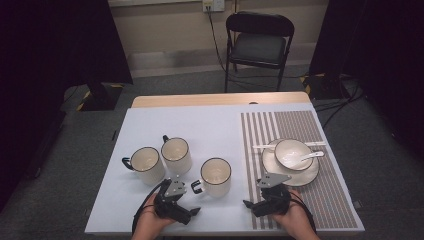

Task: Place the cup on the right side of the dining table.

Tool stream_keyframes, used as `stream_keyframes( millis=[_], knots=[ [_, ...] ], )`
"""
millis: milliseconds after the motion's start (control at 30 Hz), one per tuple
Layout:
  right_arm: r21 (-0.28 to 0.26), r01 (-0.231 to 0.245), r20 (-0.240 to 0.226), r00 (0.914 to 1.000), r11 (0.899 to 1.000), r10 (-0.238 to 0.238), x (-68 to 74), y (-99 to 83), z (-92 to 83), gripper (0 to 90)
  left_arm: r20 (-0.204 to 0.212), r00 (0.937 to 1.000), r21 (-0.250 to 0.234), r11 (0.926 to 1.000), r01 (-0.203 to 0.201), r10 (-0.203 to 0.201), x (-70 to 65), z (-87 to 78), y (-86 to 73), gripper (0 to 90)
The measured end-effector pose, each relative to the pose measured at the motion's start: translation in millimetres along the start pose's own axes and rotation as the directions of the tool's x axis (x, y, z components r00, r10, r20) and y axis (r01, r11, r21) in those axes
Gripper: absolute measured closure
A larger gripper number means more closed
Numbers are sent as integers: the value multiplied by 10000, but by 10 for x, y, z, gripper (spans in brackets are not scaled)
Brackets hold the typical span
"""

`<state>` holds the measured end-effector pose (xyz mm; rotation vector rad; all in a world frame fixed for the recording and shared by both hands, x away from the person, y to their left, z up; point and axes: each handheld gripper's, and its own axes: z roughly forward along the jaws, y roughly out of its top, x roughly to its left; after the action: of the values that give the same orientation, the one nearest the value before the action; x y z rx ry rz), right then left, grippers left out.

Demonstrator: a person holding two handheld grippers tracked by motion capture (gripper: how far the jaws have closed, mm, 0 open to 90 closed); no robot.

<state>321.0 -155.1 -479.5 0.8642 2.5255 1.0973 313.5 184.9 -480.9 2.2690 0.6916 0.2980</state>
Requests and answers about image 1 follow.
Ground black floor cables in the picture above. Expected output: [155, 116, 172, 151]
[313, 74, 366, 129]

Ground person's left hand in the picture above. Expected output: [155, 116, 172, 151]
[131, 193, 176, 240]

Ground white bowl with dark rim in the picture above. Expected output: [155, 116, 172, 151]
[273, 138, 315, 172]

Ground striped grey placemat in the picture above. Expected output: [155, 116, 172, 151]
[240, 110, 360, 231]

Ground white wall socket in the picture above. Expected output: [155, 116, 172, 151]
[201, 0, 226, 14]

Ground white mug with black handle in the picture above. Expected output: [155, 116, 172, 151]
[190, 157, 233, 199]
[160, 134, 194, 175]
[121, 146, 167, 186]

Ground white plate with dark rim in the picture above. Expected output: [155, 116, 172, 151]
[261, 138, 321, 188]

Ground black stand base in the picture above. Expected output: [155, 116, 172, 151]
[75, 81, 125, 113]
[299, 72, 352, 101]

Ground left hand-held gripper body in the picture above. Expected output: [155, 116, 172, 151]
[153, 176, 193, 225]

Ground white ceramic spoon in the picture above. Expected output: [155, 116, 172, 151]
[292, 150, 325, 165]

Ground black folding chair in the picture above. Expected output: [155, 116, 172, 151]
[224, 11, 296, 93]

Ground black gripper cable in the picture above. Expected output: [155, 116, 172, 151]
[131, 178, 172, 234]
[289, 191, 317, 233]

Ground white table mat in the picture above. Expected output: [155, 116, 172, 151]
[84, 102, 366, 235]

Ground person's right hand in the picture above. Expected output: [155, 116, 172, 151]
[271, 190, 321, 240]

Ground black curtain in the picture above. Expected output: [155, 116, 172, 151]
[0, 0, 134, 211]
[308, 0, 424, 161]

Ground white chopstick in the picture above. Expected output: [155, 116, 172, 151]
[252, 141, 328, 150]

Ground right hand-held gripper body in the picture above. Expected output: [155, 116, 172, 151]
[252, 172, 292, 218]

